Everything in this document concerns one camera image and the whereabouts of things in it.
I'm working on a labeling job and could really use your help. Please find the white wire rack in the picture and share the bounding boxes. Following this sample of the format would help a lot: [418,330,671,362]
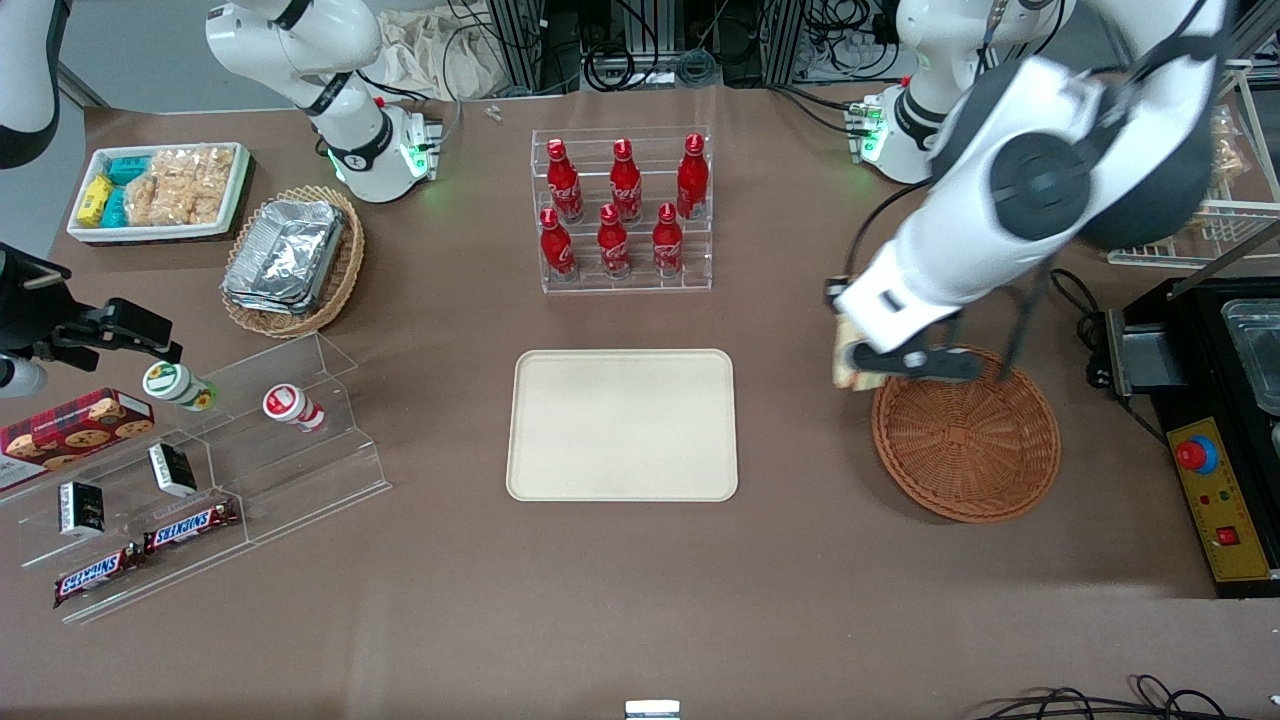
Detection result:
[1104,58,1280,270]

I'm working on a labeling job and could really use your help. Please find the clear bagged pastry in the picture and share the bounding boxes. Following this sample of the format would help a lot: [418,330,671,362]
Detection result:
[1204,104,1248,203]

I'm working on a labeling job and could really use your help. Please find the clear acrylic stepped stand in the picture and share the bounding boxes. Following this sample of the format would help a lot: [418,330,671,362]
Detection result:
[0,331,392,627]

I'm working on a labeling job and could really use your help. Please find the light oval wicker basket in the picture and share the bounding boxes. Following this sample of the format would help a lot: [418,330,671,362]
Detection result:
[219,184,367,340]

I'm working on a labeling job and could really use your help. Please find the green cap yogurt bottle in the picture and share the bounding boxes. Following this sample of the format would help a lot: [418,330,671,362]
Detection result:
[141,360,220,414]

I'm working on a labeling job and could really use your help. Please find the clear acrylic bottle rack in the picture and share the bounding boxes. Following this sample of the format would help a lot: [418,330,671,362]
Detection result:
[530,126,714,295]

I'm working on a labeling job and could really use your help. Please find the beige crumpled cloth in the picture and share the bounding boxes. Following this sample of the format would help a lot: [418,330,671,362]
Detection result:
[377,8,503,102]

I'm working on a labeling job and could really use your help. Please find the black cable bundle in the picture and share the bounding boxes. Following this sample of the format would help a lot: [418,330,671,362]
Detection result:
[583,0,723,93]

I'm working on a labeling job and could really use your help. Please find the black box yellow control panel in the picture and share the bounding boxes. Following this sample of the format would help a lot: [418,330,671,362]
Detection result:
[1118,274,1280,601]

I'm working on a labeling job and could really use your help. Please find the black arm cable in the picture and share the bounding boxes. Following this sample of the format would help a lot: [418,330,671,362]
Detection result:
[843,178,946,293]

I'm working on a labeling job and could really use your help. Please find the black floor cables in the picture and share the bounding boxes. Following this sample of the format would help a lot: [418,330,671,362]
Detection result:
[972,674,1280,720]

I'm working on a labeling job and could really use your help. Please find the white rectangular snack bin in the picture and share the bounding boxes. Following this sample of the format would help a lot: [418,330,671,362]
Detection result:
[65,141,252,247]

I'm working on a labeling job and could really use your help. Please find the brown snickers bar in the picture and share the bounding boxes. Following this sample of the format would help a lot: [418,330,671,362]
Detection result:
[142,497,242,557]
[52,544,147,610]

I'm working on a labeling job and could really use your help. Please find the small black white carton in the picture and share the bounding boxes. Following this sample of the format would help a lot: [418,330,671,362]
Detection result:
[56,480,108,540]
[147,442,199,499]

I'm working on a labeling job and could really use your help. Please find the black power cable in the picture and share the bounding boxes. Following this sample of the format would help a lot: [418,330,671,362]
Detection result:
[1049,267,1173,447]

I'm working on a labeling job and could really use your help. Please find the grey metal plate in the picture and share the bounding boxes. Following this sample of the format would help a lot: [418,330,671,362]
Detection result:
[1104,307,1184,399]

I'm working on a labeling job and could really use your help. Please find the brown round wicker basket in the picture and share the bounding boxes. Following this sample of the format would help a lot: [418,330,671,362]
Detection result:
[870,343,1062,525]

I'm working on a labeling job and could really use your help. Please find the brown table cover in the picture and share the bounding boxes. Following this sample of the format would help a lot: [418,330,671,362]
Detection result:
[0,82,1280,720]

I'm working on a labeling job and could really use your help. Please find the red cola bottle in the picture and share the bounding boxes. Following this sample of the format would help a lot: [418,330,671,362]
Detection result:
[675,132,711,222]
[545,137,586,225]
[596,202,633,281]
[608,137,645,224]
[651,201,685,279]
[538,206,579,282]

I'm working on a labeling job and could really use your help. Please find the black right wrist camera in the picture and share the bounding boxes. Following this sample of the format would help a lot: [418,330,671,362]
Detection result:
[99,297,174,352]

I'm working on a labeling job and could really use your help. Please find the red emergency stop button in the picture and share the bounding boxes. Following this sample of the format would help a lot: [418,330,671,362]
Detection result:
[1174,435,1222,477]

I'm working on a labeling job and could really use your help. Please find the steel pan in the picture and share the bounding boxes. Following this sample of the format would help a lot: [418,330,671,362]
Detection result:
[1220,297,1280,417]

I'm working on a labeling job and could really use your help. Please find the clear rice cracker bag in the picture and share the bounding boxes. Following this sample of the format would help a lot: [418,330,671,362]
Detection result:
[150,146,237,204]
[124,176,223,228]

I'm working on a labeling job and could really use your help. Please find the aluminium foil tray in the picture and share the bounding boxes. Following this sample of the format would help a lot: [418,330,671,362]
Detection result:
[225,198,349,307]
[221,283,323,317]

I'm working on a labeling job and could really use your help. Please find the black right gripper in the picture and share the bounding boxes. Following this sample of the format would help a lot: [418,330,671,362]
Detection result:
[0,244,186,400]

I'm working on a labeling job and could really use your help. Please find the red cap yogurt bottle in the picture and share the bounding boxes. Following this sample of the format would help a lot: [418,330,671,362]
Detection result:
[261,383,328,435]

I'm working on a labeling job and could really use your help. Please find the yellow snack box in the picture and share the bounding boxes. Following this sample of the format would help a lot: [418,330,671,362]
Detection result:
[77,174,115,228]

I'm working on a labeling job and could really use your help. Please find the cream rectangular tray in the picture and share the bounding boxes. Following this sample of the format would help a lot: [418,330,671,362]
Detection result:
[505,348,740,503]

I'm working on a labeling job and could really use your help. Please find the triangular sandwich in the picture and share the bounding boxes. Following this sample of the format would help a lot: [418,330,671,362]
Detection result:
[832,316,883,392]

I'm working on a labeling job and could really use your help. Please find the red plaid cookie box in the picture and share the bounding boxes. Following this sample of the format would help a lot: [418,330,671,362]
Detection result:
[0,387,157,492]

